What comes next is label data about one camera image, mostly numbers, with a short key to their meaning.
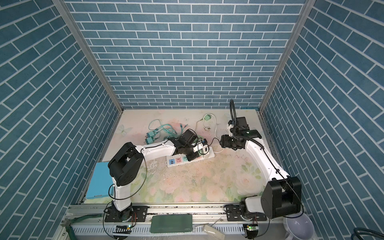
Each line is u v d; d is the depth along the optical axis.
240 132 0.63
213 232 0.67
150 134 1.03
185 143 0.72
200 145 0.83
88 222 0.72
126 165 0.50
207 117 1.13
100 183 0.83
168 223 0.71
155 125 1.12
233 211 0.74
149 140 1.00
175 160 0.89
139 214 0.74
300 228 0.69
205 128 1.07
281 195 0.41
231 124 0.77
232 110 0.66
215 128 1.02
